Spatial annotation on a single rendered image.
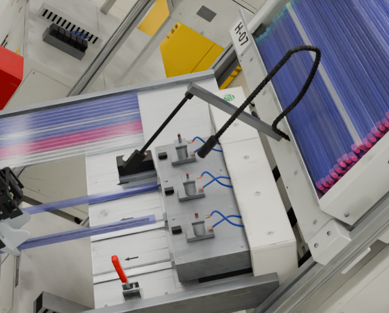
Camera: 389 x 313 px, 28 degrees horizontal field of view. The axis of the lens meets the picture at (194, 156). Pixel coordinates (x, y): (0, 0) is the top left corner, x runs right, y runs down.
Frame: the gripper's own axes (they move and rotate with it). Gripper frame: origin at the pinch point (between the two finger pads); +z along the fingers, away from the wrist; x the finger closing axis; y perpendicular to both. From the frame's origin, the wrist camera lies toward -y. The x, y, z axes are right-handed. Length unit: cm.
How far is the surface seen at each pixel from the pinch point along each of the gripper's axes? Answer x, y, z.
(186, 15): 135, 34, 47
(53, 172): 135, -37, 87
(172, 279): -3.8, 22.4, 18.2
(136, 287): -5.4, 16.5, 15.1
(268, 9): 47, 58, 5
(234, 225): 0.5, 36.5, 15.7
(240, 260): -6.0, 35.5, 17.7
